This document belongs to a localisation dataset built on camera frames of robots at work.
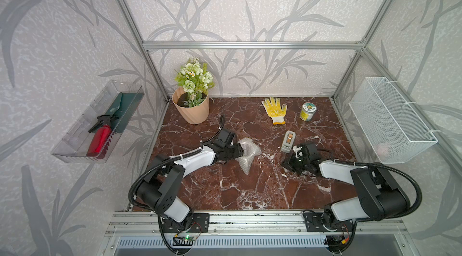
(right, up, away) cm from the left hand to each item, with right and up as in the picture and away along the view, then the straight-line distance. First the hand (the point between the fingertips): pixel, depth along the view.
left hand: (242, 152), depth 89 cm
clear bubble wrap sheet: (+4, +2, -3) cm, 6 cm away
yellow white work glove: (+21, +22, +24) cm, 39 cm away
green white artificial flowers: (-24, +37, +3) cm, 44 cm away
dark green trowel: (-48, +22, -19) cm, 56 cm away
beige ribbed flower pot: (-26, +22, +4) cm, 34 cm away
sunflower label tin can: (+38, +21, +15) cm, 46 cm away
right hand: (+19, -5, +1) cm, 20 cm away
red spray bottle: (-47, +12, -30) cm, 57 cm away
